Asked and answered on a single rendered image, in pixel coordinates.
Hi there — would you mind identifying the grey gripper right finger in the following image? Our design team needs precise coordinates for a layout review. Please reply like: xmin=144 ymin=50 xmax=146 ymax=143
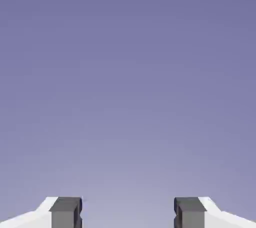
xmin=173 ymin=196 xmax=256 ymax=228

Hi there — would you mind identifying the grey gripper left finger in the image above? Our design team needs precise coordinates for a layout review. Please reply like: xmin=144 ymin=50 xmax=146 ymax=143
xmin=0 ymin=196 xmax=83 ymax=228

